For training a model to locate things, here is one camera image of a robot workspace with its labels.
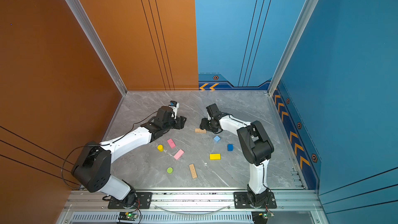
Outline plain wooden plank block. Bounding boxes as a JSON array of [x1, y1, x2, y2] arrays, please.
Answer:
[[194, 128, 207, 134]]

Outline dark pink rectangular block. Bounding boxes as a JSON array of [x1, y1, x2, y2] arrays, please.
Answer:
[[167, 139, 176, 149]]

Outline light pink rectangular block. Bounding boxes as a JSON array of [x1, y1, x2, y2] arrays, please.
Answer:
[[174, 149, 184, 160]]

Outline engraved wooden plank block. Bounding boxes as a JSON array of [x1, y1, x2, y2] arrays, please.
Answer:
[[189, 164, 198, 179]]

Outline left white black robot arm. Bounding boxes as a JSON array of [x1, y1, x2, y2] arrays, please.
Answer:
[[71, 101, 187, 208]]

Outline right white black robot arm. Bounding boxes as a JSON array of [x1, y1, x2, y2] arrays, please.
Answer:
[[200, 113, 277, 209]]

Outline yellow cylinder block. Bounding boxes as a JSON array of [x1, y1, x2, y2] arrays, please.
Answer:
[[157, 145, 164, 152]]

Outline yellow rectangular block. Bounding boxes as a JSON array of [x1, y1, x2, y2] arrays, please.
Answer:
[[209, 153, 221, 161]]

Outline left green circuit board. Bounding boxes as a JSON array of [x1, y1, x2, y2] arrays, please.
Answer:
[[118, 212, 140, 223]]

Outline green circuit board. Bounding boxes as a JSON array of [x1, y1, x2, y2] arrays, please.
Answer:
[[251, 212, 275, 224], [118, 212, 140, 223]]

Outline right green circuit board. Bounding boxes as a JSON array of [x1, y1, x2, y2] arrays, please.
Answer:
[[251, 212, 275, 224]]

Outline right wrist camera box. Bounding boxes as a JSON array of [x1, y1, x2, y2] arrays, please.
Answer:
[[206, 103, 222, 119]]

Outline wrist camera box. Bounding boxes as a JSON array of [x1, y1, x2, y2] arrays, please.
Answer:
[[206, 103, 222, 119], [169, 101, 179, 119]]

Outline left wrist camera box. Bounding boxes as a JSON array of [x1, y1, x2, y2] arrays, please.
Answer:
[[169, 101, 179, 119]]

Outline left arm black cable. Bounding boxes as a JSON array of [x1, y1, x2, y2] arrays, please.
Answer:
[[61, 110, 162, 190]]

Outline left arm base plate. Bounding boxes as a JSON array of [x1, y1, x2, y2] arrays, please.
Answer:
[[107, 192, 152, 209]]

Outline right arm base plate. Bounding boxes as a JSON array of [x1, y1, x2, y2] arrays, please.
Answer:
[[234, 191, 277, 209]]

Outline clear cable on rail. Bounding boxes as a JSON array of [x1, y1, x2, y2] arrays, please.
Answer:
[[153, 204, 232, 216]]

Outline aluminium front rail frame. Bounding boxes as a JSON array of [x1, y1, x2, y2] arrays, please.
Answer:
[[57, 188, 329, 224]]

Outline left aluminium corner post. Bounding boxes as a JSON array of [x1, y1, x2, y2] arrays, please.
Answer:
[[65, 0, 127, 97]]

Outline aluminium corner post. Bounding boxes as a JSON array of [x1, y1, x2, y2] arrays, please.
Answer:
[[65, 0, 127, 97], [267, 0, 319, 96]]

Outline right aluminium corner post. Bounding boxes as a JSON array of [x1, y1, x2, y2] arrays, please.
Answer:
[[267, 0, 319, 96]]

